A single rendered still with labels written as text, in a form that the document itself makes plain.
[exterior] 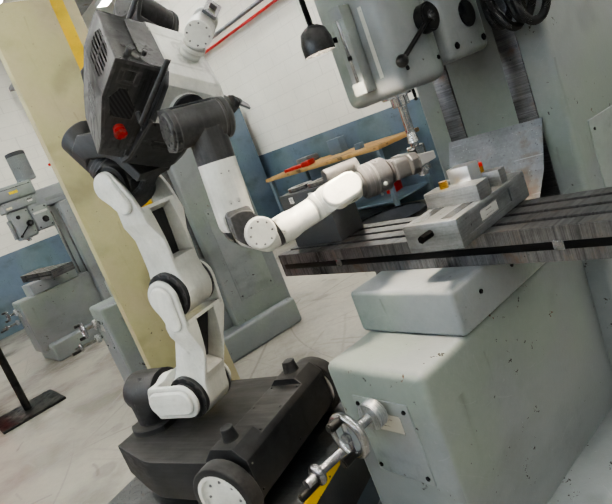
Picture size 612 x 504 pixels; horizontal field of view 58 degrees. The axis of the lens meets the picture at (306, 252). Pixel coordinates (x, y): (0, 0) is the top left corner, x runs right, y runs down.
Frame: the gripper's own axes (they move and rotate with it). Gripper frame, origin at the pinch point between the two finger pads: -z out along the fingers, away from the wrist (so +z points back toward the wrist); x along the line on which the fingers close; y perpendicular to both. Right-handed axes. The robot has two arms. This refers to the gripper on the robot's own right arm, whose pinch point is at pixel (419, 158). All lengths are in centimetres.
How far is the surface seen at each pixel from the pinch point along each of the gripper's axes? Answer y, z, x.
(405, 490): 74, 40, -12
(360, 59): -28.3, 10.1, -5.9
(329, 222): 12.2, 17.5, 34.9
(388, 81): -21.1, 6.4, -8.6
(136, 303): 31, 86, 151
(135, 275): 19, 81, 153
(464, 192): 9.2, 1.8, -18.1
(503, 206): 16.7, -8.2, -17.0
